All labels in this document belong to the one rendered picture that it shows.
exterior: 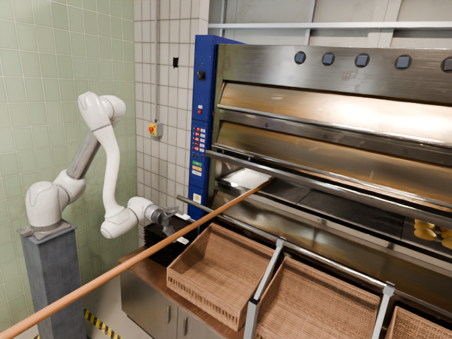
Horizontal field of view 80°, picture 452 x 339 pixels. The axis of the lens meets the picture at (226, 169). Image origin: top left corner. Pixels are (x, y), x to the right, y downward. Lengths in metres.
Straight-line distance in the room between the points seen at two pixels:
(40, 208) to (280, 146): 1.37
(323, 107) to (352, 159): 0.31
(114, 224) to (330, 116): 1.23
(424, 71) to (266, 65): 0.77
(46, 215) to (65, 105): 0.82
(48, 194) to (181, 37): 1.30
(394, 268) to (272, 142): 0.94
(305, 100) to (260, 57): 0.37
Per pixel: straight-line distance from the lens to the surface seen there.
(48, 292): 1.99
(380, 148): 1.54
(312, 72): 1.59
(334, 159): 1.59
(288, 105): 1.63
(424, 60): 1.52
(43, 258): 1.85
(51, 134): 2.21
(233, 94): 1.82
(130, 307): 2.41
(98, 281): 1.13
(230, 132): 1.85
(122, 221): 1.46
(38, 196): 1.74
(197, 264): 2.13
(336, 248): 1.77
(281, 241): 1.41
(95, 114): 1.47
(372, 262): 1.76
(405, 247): 1.69
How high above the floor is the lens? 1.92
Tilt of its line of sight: 19 degrees down
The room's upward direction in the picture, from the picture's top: 5 degrees clockwise
